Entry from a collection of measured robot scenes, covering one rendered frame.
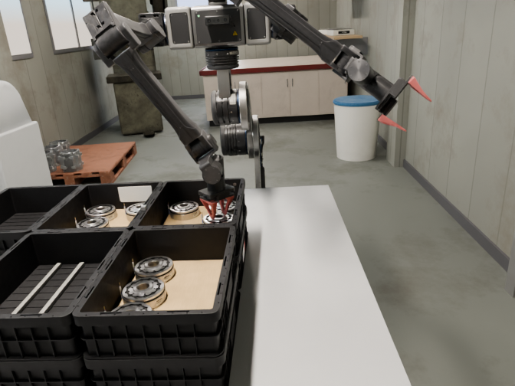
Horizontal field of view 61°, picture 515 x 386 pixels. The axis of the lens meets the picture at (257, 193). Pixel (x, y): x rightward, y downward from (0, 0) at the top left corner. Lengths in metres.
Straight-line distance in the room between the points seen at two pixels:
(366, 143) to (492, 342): 2.88
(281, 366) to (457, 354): 1.32
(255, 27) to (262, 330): 1.11
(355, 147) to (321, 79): 2.19
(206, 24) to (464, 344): 1.81
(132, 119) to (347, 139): 3.37
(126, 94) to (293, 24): 5.58
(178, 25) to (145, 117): 5.03
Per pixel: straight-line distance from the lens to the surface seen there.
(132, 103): 6.75
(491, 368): 2.27
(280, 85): 6.73
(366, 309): 1.28
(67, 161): 4.79
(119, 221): 1.61
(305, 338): 1.17
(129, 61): 1.28
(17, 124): 4.05
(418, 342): 2.31
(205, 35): 1.78
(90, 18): 1.34
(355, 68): 1.19
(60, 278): 1.34
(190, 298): 1.11
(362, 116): 4.71
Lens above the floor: 1.45
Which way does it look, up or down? 21 degrees down
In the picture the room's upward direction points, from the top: 4 degrees counter-clockwise
